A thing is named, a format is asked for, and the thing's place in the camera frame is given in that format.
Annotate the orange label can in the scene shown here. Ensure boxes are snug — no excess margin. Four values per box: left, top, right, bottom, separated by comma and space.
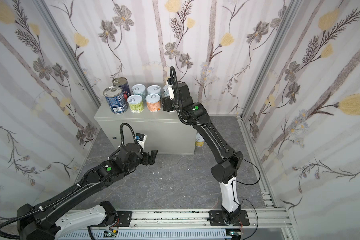
146, 94, 161, 112

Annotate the pale blue label can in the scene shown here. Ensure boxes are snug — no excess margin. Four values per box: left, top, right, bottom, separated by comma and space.
147, 85, 162, 96

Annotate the green label can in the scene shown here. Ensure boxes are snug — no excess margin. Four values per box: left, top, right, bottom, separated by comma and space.
127, 95, 144, 114

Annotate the light blue label can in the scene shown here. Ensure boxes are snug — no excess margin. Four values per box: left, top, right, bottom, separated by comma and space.
132, 84, 147, 100

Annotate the dark blue tomato can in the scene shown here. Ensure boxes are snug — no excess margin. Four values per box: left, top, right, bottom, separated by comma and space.
112, 77, 131, 100

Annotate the blue nutrition label can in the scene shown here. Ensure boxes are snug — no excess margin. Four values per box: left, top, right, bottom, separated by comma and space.
103, 86, 128, 114

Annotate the teal label can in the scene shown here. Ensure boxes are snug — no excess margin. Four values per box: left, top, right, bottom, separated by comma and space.
163, 85, 170, 97

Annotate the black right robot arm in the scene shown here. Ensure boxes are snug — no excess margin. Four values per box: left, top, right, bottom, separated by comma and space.
161, 81, 243, 225

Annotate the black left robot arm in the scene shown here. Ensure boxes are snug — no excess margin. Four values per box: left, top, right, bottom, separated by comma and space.
17, 143, 158, 240

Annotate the grey metal cabinet box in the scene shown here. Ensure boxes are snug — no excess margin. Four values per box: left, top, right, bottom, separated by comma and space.
95, 102, 197, 155

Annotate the yellow label can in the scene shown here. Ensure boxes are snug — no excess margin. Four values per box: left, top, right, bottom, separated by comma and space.
195, 133, 205, 147

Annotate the white slotted cable duct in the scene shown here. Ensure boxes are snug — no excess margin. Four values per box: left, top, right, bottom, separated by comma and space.
56, 229, 233, 240

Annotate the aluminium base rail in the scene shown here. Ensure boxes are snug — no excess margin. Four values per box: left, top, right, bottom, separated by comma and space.
47, 209, 292, 230

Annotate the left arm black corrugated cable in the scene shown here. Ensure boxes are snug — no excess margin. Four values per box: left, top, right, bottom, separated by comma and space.
0, 122, 137, 240

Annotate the aluminium corner frame right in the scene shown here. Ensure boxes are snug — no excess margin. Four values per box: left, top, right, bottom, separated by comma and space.
239, 0, 304, 119

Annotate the aluminium corner frame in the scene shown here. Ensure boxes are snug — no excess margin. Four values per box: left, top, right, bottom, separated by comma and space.
239, 0, 304, 119
33, 0, 101, 109

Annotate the aluminium corner frame left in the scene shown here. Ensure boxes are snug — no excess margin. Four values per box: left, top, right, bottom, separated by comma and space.
33, 0, 101, 109

